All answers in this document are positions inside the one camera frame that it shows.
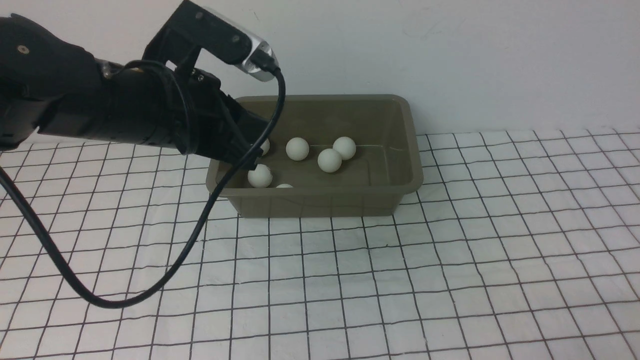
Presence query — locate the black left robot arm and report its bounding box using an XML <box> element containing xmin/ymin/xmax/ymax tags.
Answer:
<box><xmin>0</xmin><ymin>0</ymin><xmax>286</xmax><ymax>170</ymax></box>

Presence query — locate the olive green plastic bin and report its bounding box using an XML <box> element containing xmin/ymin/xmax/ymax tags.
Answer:
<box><xmin>220</xmin><ymin>95</ymin><xmax>424</xmax><ymax>219</ymax></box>

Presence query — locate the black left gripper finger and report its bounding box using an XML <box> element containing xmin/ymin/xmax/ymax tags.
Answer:
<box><xmin>227</xmin><ymin>143</ymin><xmax>265</xmax><ymax>171</ymax></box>
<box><xmin>222</xmin><ymin>93</ymin><xmax>269</xmax><ymax>151</ymax></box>

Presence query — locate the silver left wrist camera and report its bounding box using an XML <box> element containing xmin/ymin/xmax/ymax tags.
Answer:
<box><xmin>142</xmin><ymin>0</ymin><xmax>279</xmax><ymax>82</ymax></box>

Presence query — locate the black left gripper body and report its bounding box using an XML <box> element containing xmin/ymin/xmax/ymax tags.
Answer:
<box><xmin>173</xmin><ymin>68</ymin><xmax>250</xmax><ymax>163</ymax></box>

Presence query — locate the black left camera cable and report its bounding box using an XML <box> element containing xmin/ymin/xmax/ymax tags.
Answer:
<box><xmin>0</xmin><ymin>52</ymin><xmax>287</xmax><ymax>309</ymax></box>

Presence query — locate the white logo ball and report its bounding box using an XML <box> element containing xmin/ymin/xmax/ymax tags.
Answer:
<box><xmin>260</xmin><ymin>138</ymin><xmax>271</xmax><ymax>157</ymax></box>
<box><xmin>317</xmin><ymin>148</ymin><xmax>343</xmax><ymax>174</ymax></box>

